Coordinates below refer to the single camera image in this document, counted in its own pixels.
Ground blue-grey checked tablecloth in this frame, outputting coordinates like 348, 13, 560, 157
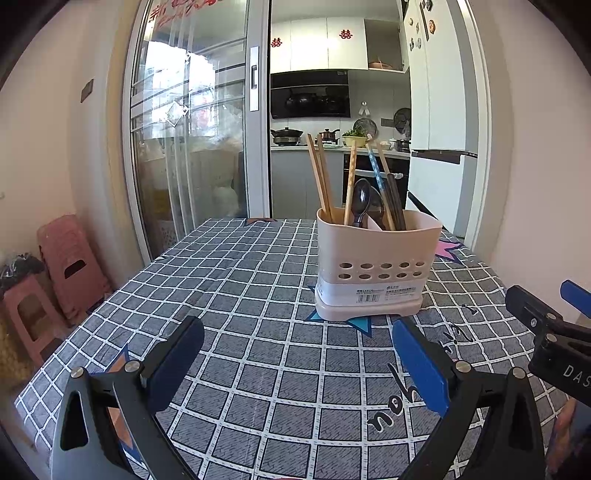
14, 218, 561, 480

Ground white refrigerator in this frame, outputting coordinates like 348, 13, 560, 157
406, 0, 479, 237

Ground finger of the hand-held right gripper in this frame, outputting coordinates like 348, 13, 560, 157
505, 285, 563, 328
560, 279, 591, 320

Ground orange patterned chopstick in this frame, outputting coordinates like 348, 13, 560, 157
343, 140, 358, 226

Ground pink plastic stool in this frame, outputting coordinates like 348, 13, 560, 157
2, 277, 66, 366

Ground black range hood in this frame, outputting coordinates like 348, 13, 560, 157
270, 70, 351, 120

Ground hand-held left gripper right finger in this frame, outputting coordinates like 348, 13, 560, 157
392, 318, 548, 480

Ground beige plastic utensil holder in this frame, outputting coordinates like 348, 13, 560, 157
315, 207, 443, 322

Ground yellow woven sack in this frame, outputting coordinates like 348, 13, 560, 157
0, 314, 29, 385

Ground stack of pink plastic stools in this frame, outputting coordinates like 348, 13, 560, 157
37, 215, 115, 325

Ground black wok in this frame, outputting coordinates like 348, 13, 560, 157
270, 128, 304, 147

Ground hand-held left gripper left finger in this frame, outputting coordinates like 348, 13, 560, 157
50, 315, 206, 480

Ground person's right hand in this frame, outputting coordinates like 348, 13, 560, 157
549, 399, 579, 478

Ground blue patterned chopstick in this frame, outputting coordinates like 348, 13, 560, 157
366, 144, 394, 232

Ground round black fan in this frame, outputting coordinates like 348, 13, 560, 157
393, 107, 412, 137

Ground sliding glass door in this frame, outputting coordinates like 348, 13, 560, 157
121, 0, 271, 262

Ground black built-in oven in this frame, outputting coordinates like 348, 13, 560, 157
342, 153, 411, 209

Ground yellow bowl of greens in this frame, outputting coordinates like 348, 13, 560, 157
341, 129, 370, 149

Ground black plastic spoon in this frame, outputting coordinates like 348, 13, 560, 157
386, 172, 402, 232
368, 187, 387, 230
351, 179, 373, 228
393, 178, 409, 232

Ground white upper kitchen cabinets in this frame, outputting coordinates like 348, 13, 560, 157
270, 17, 366, 75

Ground black bag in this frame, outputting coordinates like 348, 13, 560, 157
0, 253, 45, 289

